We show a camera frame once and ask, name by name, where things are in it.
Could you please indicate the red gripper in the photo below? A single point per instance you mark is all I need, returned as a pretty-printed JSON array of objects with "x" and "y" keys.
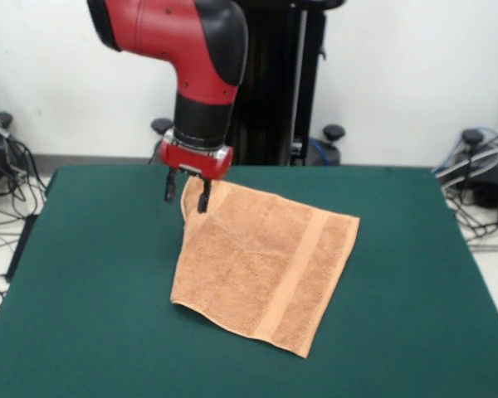
[{"x": 195, "y": 161}]

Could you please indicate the tan terry towel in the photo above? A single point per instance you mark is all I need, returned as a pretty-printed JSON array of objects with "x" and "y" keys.
[{"x": 265, "y": 269}]

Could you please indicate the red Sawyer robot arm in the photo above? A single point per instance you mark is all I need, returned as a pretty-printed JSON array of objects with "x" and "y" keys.
[{"x": 170, "y": 41}]

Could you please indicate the dark green tablecloth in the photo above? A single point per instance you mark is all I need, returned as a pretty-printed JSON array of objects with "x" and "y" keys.
[{"x": 398, "y": 269}]

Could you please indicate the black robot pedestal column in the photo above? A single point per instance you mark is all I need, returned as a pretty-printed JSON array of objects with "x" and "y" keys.
[{"x": 274, "y": 83}]

